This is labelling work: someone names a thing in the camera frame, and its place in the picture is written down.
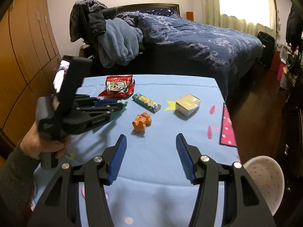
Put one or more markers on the white pink speckled trash bin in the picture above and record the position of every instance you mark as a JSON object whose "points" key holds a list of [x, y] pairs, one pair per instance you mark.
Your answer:
{"points": [[268, 176]]}

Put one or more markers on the teal candy tube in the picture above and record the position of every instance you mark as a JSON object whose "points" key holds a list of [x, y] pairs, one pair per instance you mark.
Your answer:
{"points": [[146, 102]]}

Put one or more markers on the olive green sleeve forearm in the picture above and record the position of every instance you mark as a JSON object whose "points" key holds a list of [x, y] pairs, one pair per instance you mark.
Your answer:
{"points": [[17, 177]]}

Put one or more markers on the green window curtain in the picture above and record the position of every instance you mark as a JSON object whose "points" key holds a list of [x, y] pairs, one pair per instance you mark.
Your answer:
{"points": [[249, 16]]}

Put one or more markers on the orange toy figure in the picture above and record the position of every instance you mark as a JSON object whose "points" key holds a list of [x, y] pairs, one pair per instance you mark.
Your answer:
{"points": [[141, 122]]}

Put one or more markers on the red snack bag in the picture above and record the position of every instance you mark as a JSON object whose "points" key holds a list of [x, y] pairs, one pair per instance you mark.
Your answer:
{"points": [[118, 86]]}

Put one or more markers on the wooden wardrobe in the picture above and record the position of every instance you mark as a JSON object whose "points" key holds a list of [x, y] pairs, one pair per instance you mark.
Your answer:
{"points": [[29, 58]]}

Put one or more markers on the hanging black coat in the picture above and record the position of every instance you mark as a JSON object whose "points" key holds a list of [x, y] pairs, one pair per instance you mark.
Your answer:
{"points": [[294, 29]]}

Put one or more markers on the light blue patterned tablecloth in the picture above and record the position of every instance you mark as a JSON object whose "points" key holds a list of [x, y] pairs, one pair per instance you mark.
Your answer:
{"points": [[151, 188]]}

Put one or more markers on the black suitcase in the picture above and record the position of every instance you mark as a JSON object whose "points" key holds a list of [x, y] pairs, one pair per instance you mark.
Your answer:
{"points": [[268, 43]]}

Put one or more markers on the bed with blue duvet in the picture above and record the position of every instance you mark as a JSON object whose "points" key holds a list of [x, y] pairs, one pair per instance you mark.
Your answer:
{"points": [[179, 46]]}

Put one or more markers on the light blue fleece blanket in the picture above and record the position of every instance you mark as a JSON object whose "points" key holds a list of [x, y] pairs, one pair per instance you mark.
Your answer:
{"points": [[120, 43]]}

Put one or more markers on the orange bedside box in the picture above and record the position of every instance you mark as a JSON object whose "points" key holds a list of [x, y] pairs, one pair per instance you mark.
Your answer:
{"points": [[190, 15]]}

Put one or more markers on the phone on left gripper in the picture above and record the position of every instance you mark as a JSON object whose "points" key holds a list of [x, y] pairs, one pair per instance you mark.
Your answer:
{"points": [[60, 74]]}

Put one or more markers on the dark jackets pile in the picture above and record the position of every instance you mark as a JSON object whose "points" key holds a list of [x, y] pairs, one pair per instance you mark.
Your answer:
{"points": [[88, 19]]}

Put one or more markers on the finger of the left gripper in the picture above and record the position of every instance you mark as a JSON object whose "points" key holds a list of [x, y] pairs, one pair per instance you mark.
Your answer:
{"points": [[105, 103], [87, 121]]}

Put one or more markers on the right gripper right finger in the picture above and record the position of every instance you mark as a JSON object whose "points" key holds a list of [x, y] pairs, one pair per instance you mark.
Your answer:
{"points": [[244, 204]]}

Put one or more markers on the person left hand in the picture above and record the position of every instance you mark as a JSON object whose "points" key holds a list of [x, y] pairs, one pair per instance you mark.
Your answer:
{"points": [[33, 145]]}

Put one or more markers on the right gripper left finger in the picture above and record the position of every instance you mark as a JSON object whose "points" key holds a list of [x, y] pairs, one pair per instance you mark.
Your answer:
{"points": [[59, 203]]}

